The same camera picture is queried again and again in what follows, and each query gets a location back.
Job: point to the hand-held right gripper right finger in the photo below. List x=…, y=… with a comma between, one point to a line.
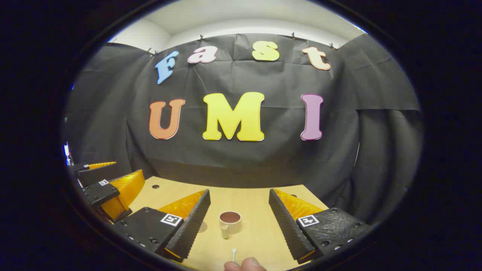
x=286, y=226

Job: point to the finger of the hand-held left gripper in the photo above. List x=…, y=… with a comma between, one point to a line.
x=99, y=192
x=98, y=175

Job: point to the cream cup with brown inside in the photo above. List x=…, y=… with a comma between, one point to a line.
x=233, y=228

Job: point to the round grey coaster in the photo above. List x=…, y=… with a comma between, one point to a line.
x=203, y=227

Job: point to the wooden desktop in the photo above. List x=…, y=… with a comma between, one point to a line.
x=256, y=210

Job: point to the black backdrop cloth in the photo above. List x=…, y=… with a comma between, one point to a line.
x=278, y=158

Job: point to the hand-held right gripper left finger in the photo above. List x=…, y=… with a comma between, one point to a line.
x=192, y=226

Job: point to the white toothbrush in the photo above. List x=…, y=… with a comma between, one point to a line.
x=234, y=255

